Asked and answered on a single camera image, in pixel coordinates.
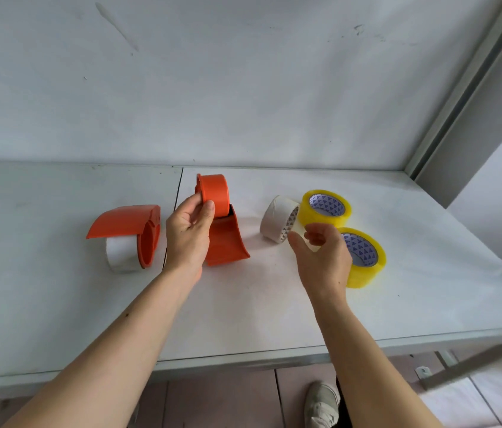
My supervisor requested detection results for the person's right hand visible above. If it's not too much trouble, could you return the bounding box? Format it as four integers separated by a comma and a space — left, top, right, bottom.
287, 222, 353, 306

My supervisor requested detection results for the white right shoe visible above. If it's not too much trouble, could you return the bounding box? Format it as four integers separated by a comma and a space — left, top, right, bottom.
303, 380, 342, 428

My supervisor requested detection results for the person's left forearm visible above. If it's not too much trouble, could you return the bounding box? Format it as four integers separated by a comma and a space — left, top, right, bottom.
3, 267, 201, 428

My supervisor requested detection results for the white table leg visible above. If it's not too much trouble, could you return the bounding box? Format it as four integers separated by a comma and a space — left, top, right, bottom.
433, 350, 461, 370

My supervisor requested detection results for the white tape core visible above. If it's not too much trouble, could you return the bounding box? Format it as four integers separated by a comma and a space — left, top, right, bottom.
259, 195, 301, 244
106, 235, 145, 275

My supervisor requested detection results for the orange tape dispenser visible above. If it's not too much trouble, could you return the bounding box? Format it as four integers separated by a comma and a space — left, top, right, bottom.
195, 174, 251, 267
86, 204, 162, 270

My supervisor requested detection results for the person's left hand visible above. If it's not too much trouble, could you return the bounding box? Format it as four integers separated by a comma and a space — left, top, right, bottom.
163, 191, 216, 286

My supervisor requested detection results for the grey metal frame post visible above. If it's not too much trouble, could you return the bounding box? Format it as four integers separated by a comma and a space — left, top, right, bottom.
404, 0, 502, 179

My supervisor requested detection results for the yellow tape roll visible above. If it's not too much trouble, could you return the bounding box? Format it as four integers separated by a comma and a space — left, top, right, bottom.
339, 226, 387, 289
297, 189, 353, 230

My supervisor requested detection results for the grey metal table brace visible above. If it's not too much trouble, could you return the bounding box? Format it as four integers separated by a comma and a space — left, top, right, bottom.
419, 339, 502, 392

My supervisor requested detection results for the person's right forearm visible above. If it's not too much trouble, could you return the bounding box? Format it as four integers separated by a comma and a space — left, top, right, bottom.
313, 291, 443, 428

